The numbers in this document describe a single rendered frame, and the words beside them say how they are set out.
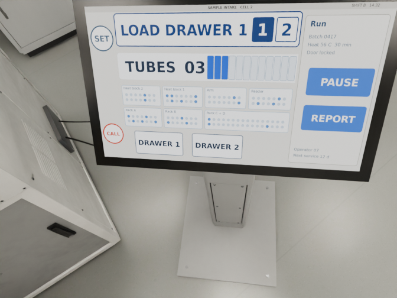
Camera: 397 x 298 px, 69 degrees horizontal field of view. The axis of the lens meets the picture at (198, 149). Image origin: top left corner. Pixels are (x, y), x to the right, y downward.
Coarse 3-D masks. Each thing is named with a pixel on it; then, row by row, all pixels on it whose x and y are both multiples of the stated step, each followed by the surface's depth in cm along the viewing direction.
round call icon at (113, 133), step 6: (102, 126) 55; (108, 126) 55; (114, 126) 54; (120, 126) 54; (102, 132) 55; (108, 132) 55; (114, 132) 55; (120, 132) 55; (108, 138) 56; (114, 138) 55; (120, 138) 55; (120, 144) 56
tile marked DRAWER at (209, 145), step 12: (192, 144) 54; (204, 144) 53; (216, 144) 53; (228, 144) 53; (240, 144) 52; (192, 156) 54; (204, 156) 54; (216, 156) 54; (228, 156) 53; (240, 156) 53
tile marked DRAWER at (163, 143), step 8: (136, 136) 55; (144, 136) 54; (152, 136) 54; (160, 136) 54; (168, 136) 54; (176, 136) 53; (136, 144) 55; (144, 144) 55; (152, 144) 55; (160, 144) 55; (168, 144) 54; (176, 144) 54; (136, 152) 56; (144, 152) 56; (152, 152) 55; (160, 152) 55; (168, 152) 55; (176, 152) 55
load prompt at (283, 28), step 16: (128, 16) 47; (144, 16) 46; (160, 16) 46; (176, 16) 46; (192, 16) 45; (208, 16) 45; (224, 16) 45; (240, 16) 44; (256, 16) 44; (272, 16) 44; (288, 16) 43; (128, 32) 48; (144, 32) 47; (160, 32) 47; (176, 32) 47; (192, 32) 46; (208, 32) 46; (224, 32) 46; (240, 32) 45; (256, 32) 45; (272, 32) 45; (288, 32) 44
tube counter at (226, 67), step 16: (192, 64) 48; (208, 64) 48; (224, 64) 47; (240, 64) 47; (256, 64) 47; (272, 64) 46; (288, 64) 46; (208, 80) 49; (224, 80) 48; (240, 80) 48; (256, 80) 48; (272, 80) 47; (288, 80) 47
